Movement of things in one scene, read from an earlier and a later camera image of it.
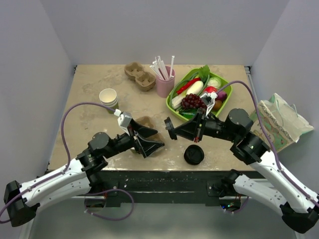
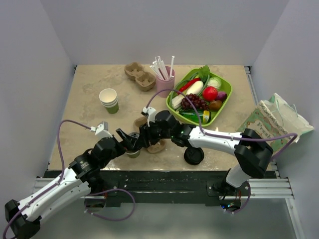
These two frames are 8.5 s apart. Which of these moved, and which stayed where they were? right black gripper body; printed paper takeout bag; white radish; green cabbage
Moved: right black gripper body
Stayed: green cabbage; printed paper takeout bag; white radish
